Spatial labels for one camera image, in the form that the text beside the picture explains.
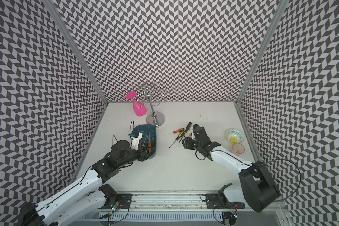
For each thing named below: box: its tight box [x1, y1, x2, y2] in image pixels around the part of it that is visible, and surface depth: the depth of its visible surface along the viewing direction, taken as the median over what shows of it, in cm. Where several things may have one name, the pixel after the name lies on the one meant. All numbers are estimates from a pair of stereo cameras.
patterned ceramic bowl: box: [226, 129, 245, 145], surface depth 98 cm
